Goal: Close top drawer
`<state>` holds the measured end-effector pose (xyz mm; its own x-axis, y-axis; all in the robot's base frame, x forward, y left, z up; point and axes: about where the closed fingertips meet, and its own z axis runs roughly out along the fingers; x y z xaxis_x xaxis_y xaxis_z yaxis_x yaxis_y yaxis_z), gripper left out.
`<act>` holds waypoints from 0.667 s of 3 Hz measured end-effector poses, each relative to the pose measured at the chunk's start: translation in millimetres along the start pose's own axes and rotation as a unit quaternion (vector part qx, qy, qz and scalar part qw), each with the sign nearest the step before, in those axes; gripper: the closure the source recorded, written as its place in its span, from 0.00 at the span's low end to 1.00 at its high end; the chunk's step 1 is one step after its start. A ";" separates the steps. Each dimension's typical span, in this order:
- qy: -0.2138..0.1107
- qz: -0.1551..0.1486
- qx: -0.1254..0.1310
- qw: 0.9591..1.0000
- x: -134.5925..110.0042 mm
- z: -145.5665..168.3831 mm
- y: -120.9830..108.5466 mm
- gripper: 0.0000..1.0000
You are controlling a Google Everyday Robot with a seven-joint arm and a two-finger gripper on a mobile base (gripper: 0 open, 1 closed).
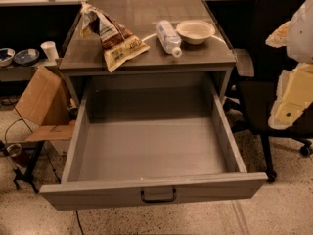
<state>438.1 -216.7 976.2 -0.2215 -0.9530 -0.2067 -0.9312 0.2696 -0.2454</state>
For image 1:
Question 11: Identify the grey top drawer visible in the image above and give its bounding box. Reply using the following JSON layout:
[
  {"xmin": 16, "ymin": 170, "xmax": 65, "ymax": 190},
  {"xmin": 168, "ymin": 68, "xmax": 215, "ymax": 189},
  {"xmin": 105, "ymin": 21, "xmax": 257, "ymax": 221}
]
[{"xmin": 40, "ymin": 77, "xmax": 267, "ymax": 211}]

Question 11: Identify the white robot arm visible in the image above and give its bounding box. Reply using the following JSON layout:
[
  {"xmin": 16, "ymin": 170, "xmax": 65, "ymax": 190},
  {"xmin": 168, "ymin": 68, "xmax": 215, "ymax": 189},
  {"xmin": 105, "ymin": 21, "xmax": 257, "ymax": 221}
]
[{"xmin": 265, "ymin": 0, "xmax": 313, "ymax": 130}]

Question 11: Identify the grey drawer cabinet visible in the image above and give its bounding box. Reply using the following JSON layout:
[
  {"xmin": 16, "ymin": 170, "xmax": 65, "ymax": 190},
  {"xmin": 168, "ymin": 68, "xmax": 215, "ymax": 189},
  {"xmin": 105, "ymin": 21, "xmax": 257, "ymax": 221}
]
[{"xmin": 60, "ymin": 0, "xmax": 235, "ymax": 95}]

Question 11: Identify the clear plastic water bottle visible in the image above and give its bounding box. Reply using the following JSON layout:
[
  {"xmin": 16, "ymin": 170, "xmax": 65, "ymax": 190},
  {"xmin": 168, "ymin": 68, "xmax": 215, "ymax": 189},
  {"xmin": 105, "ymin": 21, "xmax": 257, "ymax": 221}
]
[{"xmin": 156, "ymin": 20, "xmax": 182, "ymax": 58}]

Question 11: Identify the brown chip bag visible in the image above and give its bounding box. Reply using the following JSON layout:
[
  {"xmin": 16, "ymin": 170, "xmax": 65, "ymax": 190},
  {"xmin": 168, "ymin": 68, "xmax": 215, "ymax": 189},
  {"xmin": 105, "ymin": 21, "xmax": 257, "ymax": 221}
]
[{"xmin": 80, "ymin": 2, "xmax": 150, "ymax": 72}]

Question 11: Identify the beige paper bowl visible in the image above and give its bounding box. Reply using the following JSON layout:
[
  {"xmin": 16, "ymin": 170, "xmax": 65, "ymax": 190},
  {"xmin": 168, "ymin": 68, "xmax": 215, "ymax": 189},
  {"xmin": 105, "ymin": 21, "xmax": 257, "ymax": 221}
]
[{"xmin": 176, "ymin": 20, "xmax": 215, "ymax": 45}]

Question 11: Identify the black office chair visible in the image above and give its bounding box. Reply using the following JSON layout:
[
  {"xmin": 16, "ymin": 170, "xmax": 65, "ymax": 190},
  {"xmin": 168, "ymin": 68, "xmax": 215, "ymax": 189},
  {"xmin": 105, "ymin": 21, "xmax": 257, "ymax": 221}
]
[{"xmin": 223, "ymin": 0, "xmax": 313, "ymax": 182}]

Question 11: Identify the brown cardboard box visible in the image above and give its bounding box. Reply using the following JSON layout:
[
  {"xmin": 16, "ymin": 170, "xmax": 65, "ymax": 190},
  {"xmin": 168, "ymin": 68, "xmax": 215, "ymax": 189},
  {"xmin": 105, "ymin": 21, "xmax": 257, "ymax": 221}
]
[{"xmin": 16, "ymin": 67, "xmax": 74, "ymax": 141}]

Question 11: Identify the white paper cup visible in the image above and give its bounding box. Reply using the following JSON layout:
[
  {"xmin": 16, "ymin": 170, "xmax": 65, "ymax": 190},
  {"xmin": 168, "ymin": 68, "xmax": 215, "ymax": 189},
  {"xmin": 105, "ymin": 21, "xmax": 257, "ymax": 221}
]
[{"xmin": 40, "ymin": 41, "xmax": 59, "ymax": 61}]

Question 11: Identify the low grey side shelf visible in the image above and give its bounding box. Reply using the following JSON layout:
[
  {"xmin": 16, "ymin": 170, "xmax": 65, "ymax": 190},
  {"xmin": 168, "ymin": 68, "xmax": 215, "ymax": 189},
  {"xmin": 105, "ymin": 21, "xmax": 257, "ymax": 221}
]
[{"xmin": 0, "ymin": 60, "xmax": 58, "ymax": 82}]

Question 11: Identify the blue bowl right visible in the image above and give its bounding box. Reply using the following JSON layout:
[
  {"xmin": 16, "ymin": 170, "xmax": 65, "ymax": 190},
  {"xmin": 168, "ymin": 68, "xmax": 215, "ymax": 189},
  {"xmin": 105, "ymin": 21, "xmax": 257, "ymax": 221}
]
[{"xmin": 14, "ymin": 49, "xmax": 40, "ymax": 66}]

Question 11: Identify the blue white bowl left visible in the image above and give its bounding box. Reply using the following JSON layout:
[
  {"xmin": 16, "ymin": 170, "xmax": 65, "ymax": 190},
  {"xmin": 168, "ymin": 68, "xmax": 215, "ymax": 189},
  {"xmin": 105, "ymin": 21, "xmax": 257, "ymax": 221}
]
[{"xmin": 0, "ymin": 48, "xmax": 15, "ymax": 67}]

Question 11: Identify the black stand frame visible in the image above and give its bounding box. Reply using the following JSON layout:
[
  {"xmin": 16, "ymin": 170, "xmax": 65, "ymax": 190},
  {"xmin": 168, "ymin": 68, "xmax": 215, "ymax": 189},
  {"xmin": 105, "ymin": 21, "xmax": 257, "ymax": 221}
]
[{"xmin": 0, "ymin": 141, "xmax": 44, "ymax": 193}]

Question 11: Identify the black floor cable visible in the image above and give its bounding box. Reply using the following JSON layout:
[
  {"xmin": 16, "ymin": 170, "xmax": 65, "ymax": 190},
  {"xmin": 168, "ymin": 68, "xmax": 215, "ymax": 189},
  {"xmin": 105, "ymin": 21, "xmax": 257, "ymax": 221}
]
[{"xmin": 75, "ymin": 210, "xmax": 85, "ymax": 235}]

